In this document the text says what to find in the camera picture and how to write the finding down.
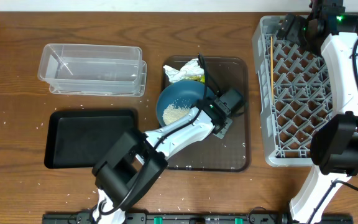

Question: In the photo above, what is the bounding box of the wooden chopstick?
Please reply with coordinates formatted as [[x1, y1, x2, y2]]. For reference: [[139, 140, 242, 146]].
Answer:
[[270, 36, 275, 106]]

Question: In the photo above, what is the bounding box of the grey dishwasher rack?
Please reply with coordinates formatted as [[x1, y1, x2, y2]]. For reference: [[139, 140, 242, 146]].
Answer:
[[252, 16, 333, 167]]

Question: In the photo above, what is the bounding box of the white napkin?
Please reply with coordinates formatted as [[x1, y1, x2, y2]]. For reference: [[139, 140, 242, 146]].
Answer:
[[163, 58, 204, 83]]

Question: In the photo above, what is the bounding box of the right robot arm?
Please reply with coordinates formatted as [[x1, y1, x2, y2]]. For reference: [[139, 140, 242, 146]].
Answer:
[[277, 0, 358, 223]]

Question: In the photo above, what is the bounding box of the clear plastic bin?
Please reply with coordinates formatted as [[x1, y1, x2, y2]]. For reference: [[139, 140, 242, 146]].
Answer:
[[38, 44, 147, 96]]

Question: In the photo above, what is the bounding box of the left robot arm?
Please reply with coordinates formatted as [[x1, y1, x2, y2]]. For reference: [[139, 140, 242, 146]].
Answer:
[[90, 89, 244, 223]]

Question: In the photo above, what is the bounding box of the pile of white rice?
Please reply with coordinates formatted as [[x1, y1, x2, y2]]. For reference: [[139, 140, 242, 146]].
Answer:
[[162, 104, 190, 125]]

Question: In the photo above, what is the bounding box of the dark blue plate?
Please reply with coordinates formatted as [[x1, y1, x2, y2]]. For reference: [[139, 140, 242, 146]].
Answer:
[[156, 80, 204, 127]]

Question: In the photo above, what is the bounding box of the black plastic tray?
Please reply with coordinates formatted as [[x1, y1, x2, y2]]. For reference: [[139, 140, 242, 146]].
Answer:
[[44, 109, 137, 169]]

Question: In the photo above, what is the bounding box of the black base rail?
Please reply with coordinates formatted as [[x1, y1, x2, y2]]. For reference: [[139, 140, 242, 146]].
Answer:
[[41, 212, 354, 224]]

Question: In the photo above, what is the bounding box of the brown serving tray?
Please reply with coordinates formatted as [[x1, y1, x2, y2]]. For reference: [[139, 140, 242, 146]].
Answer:
[[168, 57, 251, 172]]

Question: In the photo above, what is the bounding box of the yellow green snack wrapper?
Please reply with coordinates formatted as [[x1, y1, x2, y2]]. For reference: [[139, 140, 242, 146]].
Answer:
[[190, 75, 205, 83]]

